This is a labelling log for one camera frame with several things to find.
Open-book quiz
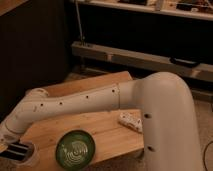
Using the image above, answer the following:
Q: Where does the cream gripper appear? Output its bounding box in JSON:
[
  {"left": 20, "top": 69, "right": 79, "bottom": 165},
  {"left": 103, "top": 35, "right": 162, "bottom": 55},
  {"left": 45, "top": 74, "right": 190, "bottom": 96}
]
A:
[{"left": 0, "top": 132, "right": 20, "bottom": 153}]

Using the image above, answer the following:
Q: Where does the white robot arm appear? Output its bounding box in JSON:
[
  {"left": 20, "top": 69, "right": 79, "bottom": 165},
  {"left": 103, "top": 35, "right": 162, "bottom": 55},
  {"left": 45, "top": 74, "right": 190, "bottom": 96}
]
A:
[{"left": 0, "top": 72, "right": 204, "bottom": 171}]

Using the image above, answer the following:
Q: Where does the white ceramic cup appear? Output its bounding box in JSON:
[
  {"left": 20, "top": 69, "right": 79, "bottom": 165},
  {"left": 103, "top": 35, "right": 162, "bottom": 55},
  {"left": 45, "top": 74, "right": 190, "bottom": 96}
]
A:
[{"left": 8, "top": 142, "right": 39, "bottom": 167}]

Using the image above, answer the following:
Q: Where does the green glass plate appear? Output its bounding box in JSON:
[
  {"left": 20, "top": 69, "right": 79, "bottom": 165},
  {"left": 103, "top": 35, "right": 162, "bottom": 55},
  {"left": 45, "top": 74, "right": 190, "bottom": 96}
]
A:
[{"left": 55, "top": 130, "right": 96, "bottom": 171}]

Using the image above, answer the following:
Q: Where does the thin metal pole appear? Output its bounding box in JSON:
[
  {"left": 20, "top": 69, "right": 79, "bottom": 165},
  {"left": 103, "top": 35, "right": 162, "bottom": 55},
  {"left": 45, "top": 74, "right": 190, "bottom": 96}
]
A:
[{"left": 75, "top": 0, "right": 85, "bottom": 45}]

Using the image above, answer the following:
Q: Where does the white shelf with clutter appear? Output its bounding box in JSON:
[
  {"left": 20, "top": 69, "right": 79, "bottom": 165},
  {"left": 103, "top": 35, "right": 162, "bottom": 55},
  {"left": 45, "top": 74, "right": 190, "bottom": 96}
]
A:
[{"left": 69, "top": 0, "right": 213, "bottom": 21}]

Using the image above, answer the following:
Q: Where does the grey metal rail case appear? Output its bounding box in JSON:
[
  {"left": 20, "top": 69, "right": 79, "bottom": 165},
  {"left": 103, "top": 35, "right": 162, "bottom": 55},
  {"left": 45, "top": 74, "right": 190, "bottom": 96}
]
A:
[{"left": 71, "top": 41, "right": 213, "bottom": 82}]

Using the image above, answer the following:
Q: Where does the black handle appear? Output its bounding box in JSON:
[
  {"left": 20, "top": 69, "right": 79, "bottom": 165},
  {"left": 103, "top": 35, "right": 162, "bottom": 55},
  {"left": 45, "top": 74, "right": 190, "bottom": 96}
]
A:
[{"left": 169, "top": 58, "right": 201, "bottom": 68}]

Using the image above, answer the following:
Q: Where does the black cable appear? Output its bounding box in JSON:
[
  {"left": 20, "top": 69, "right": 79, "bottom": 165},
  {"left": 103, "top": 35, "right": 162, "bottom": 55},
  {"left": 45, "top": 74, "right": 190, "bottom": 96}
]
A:
[{"left": 202, "top": 139, "right": 213, "bottom": 169}]

